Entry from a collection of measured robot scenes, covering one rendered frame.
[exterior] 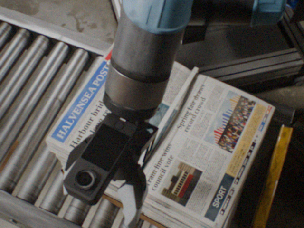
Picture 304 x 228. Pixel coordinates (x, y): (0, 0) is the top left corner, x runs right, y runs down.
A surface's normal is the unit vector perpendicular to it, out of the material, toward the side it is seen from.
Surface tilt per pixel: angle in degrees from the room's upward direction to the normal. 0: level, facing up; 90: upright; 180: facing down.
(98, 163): 1
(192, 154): 2
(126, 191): 59
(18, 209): 0
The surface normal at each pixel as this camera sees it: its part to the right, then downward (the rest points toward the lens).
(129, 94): -0.20, 0.49
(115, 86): -0.66, 0.26
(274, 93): 0.02, -0.47
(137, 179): -0.40, 0.42
